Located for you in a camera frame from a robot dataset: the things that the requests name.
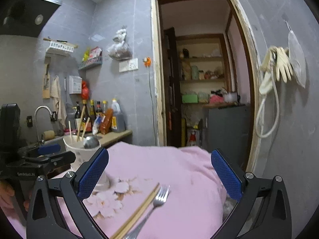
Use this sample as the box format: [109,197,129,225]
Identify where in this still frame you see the pink floral table cloth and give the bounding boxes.
[4,141,226,239]

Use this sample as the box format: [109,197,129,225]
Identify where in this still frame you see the large oil jug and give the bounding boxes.
[111,98,125,133]

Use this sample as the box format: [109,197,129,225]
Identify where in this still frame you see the white rubber glove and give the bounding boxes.
[259,46,293,96]

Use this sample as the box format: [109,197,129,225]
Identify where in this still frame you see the pale bamboo chopstick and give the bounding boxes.
[81,117,90,140]
[68,120,73,144]

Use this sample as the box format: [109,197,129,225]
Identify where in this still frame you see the grey cabinet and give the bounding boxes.
[203,105,250,170]

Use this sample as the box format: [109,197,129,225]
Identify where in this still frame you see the orange snack bag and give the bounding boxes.
[99,109,114,135]

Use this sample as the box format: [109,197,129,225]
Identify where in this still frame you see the silver fork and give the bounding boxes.
[123,185,171,239]

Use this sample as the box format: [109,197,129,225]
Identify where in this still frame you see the black range hood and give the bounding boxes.
[1,0,63,37]

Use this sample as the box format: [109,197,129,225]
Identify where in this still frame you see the dark soy sauce bottle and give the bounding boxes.
[81,99,92,133]

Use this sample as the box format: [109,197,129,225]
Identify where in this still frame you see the dark bamboo chopstick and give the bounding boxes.
[116,191,156,239]
[109,182,160,239]

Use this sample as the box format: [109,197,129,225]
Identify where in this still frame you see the person's left hand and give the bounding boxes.
[0,181,15,209]

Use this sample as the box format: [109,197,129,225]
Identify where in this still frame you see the green box on shelf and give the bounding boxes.
[182,94,198,104]

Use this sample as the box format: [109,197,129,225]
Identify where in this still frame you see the silver ladle spoon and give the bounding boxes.
[83,135,100,149]

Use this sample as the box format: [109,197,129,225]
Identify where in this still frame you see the chrome sink faucet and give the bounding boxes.
[34,105,52,145]

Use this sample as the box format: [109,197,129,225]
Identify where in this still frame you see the white plastic utensil holder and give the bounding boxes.
[63,135,110,192]

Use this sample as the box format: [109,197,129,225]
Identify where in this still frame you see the hanging plastic bag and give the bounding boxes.
[107,26,132,61]

